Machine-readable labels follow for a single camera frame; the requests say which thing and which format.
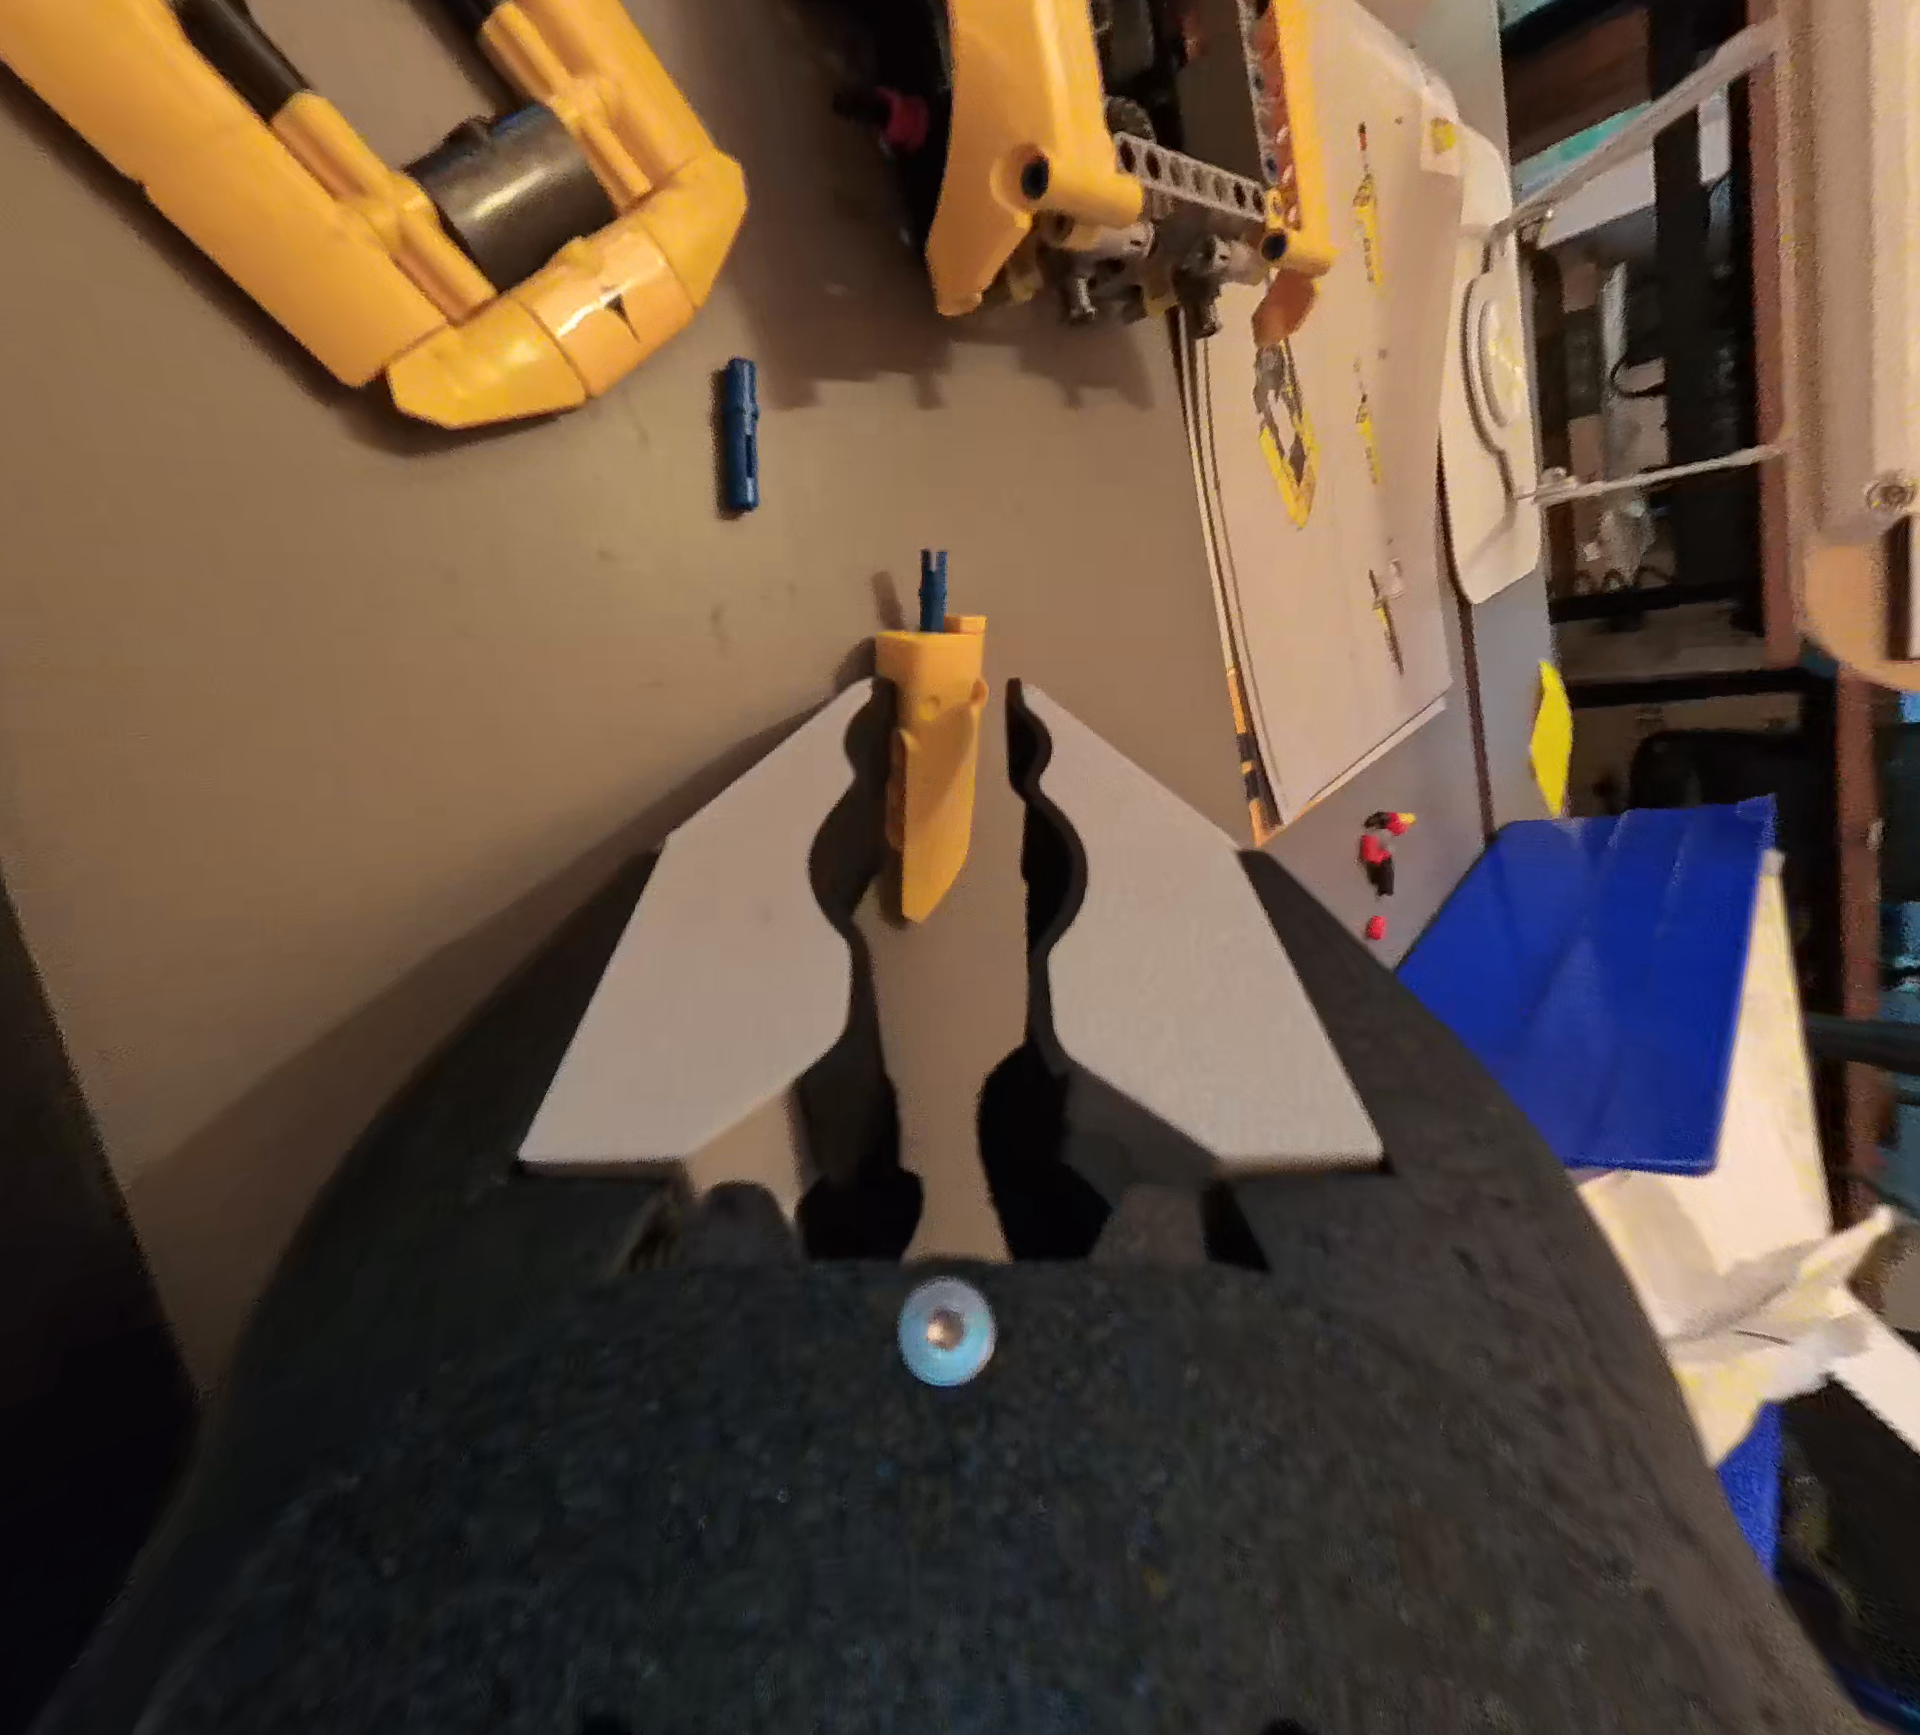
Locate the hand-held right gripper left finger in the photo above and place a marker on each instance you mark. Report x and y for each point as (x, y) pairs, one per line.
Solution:
(718, 1001)

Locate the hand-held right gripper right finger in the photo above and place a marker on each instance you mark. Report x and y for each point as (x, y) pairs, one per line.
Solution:
(1202, 1001)

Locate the yellow brick panel piece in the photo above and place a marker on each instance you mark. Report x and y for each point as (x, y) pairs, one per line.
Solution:
(934, 777)

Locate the blue connector pin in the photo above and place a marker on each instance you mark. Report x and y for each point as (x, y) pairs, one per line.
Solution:
(739, 435)
(932, 595)

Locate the grey desk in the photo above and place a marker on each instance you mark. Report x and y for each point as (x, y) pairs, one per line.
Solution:
(375, 713)

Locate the red and black small parts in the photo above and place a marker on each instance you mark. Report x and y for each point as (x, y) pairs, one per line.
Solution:
(1373, 852)

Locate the red and yellow connector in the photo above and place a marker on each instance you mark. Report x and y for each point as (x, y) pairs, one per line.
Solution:
(1396, 822)

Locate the blue plastic bin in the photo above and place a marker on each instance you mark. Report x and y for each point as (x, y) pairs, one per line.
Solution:
(1588, 986)

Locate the small yellow sticky note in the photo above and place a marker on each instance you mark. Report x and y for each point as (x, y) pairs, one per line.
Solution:
(1554, 739)

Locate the open instruction booklet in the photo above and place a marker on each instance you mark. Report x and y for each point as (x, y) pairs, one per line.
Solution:
(1351, 415)

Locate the white crumpled paper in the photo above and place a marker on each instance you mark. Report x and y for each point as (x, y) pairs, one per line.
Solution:
(1759, 1255)

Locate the white clipboard stand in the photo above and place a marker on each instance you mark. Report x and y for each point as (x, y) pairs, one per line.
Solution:
(1493, 443)

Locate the black perforated board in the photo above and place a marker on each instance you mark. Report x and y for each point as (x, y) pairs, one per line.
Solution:
(76, 1315)

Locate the yellow brick toy car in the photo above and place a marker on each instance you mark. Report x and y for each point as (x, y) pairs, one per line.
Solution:
(1006, 42)

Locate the yellow U-shaped brick assembly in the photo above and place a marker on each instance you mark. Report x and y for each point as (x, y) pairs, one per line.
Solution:
(194, 146)

